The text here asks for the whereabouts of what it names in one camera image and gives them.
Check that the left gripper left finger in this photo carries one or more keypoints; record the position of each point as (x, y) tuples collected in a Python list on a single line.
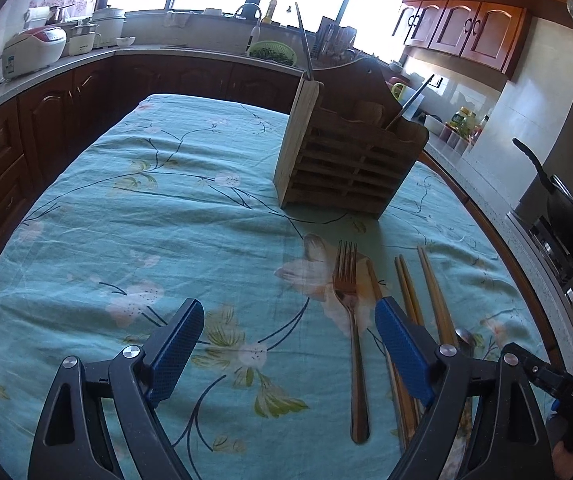
[(72, 439)]

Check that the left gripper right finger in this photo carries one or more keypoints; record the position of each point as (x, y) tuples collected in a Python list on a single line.
[(508, 438)]

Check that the silver metal spoon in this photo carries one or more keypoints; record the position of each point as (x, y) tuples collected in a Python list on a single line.
[(466, 341)]

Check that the wooden chopstick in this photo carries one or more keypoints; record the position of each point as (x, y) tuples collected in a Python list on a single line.
[(415, 289), (409, 289), (407, 413), (443, 321)]

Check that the gold metal fork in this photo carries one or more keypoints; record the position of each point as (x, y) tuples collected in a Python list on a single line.
[(344, 278)]

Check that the teal floral tablecloth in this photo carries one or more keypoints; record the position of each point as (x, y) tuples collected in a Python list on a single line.
[(176, 201)]

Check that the green condiment bottle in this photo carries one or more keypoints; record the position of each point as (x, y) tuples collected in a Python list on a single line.
[(463, 122)]

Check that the wooden utensil holder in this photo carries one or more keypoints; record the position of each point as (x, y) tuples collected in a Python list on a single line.
[(346, 144)]

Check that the white rice cooker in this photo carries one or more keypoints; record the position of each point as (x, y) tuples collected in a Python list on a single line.
[(32, 50)]

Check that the green colander bowl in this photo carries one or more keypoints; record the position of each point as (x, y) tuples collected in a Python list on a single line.
[(274, 51)]

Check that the white pot with lid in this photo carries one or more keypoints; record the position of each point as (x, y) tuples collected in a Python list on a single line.
[(109, 26)]

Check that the dark utensil in holder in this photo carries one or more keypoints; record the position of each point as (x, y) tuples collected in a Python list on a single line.
[(409, 102)]

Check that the chrome sink faucet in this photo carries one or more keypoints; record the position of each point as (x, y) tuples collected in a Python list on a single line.
[(250, 11)]

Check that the metal utensil in holder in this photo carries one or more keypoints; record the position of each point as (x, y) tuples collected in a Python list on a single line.
[(307, 52)]

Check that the yellow bottle on sill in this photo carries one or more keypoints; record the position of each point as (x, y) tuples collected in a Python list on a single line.
[(269, 13)]

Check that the dish drying rack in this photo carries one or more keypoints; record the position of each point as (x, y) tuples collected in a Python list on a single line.
[(333, 42)]

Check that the upper wooden cabinets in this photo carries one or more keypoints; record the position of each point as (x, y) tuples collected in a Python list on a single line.
[(491, 33)]

